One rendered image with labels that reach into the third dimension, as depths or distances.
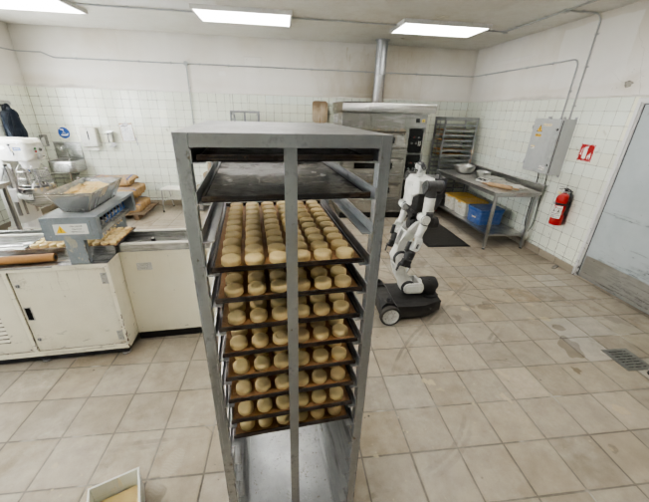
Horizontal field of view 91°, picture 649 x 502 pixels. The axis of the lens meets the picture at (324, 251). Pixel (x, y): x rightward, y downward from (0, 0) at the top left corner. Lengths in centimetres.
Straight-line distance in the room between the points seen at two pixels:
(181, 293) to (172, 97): 470
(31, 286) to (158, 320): 87
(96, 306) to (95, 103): 509
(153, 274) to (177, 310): 38
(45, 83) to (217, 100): 286
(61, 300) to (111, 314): 33
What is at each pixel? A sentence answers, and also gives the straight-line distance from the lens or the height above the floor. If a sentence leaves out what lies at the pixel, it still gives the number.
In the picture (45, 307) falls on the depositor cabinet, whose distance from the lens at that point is 307.
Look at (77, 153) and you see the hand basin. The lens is 775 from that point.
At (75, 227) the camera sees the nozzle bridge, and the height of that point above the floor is 111.
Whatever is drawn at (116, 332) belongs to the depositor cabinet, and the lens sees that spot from 302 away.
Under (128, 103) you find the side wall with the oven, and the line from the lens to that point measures 723.
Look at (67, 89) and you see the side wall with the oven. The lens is 765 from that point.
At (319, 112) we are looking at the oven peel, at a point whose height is 184.
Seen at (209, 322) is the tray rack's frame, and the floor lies 135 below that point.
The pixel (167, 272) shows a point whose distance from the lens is 284.
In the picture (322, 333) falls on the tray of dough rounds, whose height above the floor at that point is 124.
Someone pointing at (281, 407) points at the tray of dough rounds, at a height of 96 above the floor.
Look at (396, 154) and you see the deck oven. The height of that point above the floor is 118.
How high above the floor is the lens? 187
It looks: 24 degrees down
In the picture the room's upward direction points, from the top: 2 degrees clockwise
